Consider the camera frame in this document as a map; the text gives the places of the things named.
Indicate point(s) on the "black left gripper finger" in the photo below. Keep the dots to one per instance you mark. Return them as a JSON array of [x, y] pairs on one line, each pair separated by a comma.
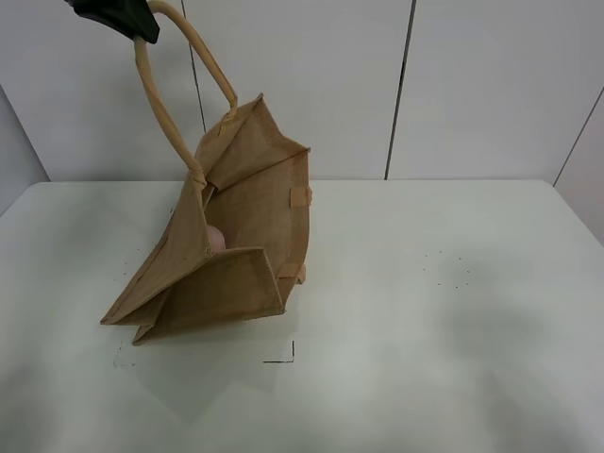
[[131, 18]]

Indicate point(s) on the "pink peach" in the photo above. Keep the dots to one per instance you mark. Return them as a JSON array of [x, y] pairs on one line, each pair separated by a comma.
[[216, 239]]

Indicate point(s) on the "brown linen tote bag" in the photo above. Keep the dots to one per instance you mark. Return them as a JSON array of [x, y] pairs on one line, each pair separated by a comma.
[[245, 178]]

